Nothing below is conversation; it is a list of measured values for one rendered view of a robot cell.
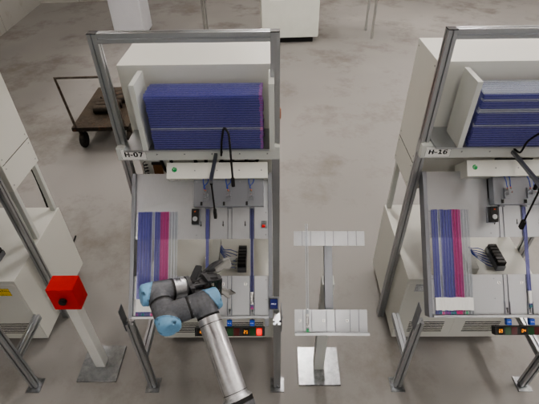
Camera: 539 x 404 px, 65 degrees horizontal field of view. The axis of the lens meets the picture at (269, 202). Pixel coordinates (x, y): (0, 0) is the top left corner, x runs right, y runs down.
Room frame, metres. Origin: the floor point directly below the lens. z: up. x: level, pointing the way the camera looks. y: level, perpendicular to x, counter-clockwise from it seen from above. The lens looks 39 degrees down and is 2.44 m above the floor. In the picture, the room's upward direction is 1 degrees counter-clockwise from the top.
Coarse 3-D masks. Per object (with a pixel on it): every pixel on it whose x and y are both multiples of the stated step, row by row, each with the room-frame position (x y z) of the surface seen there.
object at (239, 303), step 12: (180, 276) 1.37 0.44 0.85; (228, 276) 1.37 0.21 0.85; (240, 276) 1.37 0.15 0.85; (264, 276) 1.36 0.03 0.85; (228, 288) 1.33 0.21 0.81; (240, 288) 1.32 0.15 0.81; (264, 288) 1.32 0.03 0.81; (228, 300) 1.28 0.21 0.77; (240, 300) 1.28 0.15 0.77; (264, 300) 1.28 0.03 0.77; (228, 312) 1.24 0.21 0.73; (240, 312) 1.24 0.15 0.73; (264, 312) 1.24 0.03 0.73
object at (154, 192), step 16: (144, 176) 1.73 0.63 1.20; (160, 176) 1.73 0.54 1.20; (144, 192) 1.67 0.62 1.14; (160, 192) 1.67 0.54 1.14; (176, 192) 1.67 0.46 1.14; (192, 192) 1.66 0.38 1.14; (144, 208) 1.61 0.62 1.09; (160, 208) 1.61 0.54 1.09; (176, 208) 1.61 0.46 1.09; (224, 208) 1.60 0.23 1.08; (240, 208) 1.60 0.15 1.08; (256, 208) 1.60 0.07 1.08; (224, 224) 1.55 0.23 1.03; (240, 224) 1.55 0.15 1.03; (256, 224) 1.54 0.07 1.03
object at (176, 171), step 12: (168, 168) 1.69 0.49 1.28; (180, 168) 1.69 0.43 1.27; (192, 168) 1.68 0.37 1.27; (204, 168) 1.68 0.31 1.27; (216, 168) 1.68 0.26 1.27; (228, 168) 1.68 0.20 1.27; (240, 168) 1.68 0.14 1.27; (252, 168) 1.68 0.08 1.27; (264, 168) 1.68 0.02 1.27; (180, 180) 1.69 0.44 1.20; (192, 180) 1.69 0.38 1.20
